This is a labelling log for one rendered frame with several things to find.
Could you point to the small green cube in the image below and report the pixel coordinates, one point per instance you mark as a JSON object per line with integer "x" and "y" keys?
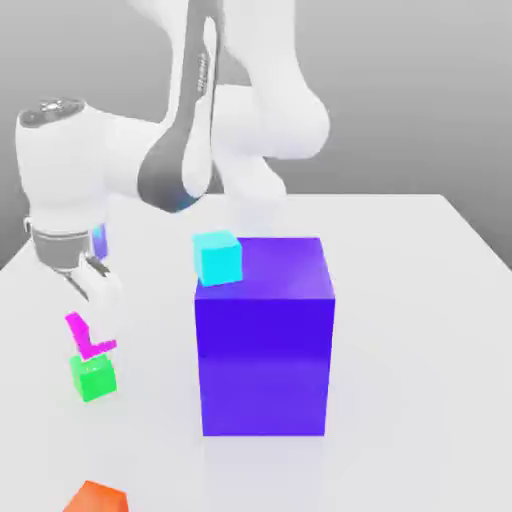
{"x": 94, "y": 380}

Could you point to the small orange cube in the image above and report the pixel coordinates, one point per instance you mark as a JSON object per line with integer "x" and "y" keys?
{"x": 96, "y": 500}

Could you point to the small purple cube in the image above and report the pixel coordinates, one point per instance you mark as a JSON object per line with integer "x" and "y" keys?
{"x": 100, "y": 242}

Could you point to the small cyan cube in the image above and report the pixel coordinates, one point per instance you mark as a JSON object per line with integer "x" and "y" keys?
{"x": 220, "y": 260}

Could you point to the small magenta cube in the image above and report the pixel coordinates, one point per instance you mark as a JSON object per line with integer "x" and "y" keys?
{"x": 82, "y": 340}

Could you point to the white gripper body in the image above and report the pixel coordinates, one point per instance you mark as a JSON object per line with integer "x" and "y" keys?
{"x": 102, "y": 298}

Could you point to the large purple box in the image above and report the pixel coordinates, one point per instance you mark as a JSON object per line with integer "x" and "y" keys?
{"x": 264, "y": 360}

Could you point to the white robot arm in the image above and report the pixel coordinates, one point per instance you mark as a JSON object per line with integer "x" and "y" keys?
{"x": 256, "y": 120}

